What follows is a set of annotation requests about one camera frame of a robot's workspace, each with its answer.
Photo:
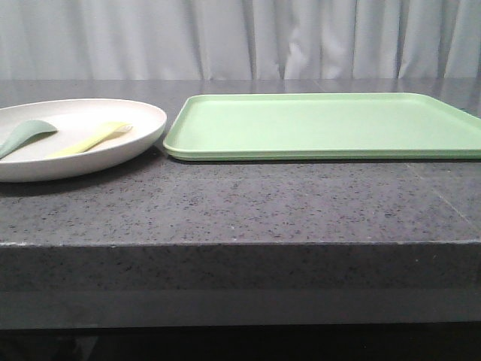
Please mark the beige round plate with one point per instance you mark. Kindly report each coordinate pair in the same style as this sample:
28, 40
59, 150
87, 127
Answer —
75, 120

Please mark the light green serving tray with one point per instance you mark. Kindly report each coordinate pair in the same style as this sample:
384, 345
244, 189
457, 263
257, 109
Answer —
236, 127

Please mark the teal green spoon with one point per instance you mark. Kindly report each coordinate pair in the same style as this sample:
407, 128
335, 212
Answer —
25, 134

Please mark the white curtain backdrop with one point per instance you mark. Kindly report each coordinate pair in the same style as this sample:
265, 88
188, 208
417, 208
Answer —
239, 40

